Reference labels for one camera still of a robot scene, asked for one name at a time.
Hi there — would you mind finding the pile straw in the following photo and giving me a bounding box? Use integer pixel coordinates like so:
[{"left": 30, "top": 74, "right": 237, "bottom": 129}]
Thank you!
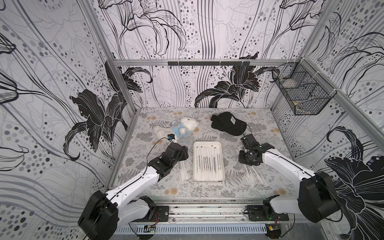
[
  {"left": 179, "top": 160, "right": 193, "bottom": 182},
  {"left": 236, "top": 145, "right": 265, "bottom": 186}
]

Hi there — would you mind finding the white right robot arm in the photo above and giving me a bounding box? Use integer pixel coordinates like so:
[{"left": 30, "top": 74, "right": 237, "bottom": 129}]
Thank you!
[{"left": 239, "top": 134, "right": 341, "bottom": 223}]

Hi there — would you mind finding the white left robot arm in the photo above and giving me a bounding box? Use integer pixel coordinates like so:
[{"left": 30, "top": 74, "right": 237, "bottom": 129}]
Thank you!
[{"left": 78, "top": 143, "right": 189, "bottom": 240}]

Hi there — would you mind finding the white rectangular storage tray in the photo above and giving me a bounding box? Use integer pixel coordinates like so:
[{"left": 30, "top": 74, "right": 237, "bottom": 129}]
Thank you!
[{"left": 193, "top": 142, "right": 226, "bottom": 183}]

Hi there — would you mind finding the white plush toy blue shirt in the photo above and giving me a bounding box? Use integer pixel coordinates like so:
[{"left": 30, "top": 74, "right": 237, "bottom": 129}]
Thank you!
[{"left": 153, "top": 117, "right": 199, "bottom": 141}]

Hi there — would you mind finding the black baseball cap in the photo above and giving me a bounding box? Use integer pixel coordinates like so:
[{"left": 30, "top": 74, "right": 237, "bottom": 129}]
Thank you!
[{"left": 211, "top": 112, "right": 247, "bottom": 136}]

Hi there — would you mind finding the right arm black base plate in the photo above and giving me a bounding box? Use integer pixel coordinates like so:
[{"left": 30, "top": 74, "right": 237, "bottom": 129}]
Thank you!
[{"left": 243, "top": 205, "right": 290, "bottom": 222}]

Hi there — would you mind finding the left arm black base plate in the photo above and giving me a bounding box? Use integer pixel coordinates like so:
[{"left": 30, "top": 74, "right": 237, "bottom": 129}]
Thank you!
[{"left": 143, "top": 206, "right": 170, "bottom": 223}]

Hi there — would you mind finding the white slotted cable duct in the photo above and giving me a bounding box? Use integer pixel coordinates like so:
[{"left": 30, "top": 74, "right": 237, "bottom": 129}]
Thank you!
[{"left": 115, "top": 224, "right": 267, "bottom": 235}]

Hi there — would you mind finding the black wire wall basket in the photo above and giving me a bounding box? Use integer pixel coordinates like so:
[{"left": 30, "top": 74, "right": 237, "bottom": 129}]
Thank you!
[{"left": 272, "top": 62, "right": 337, "bottom": 116}]

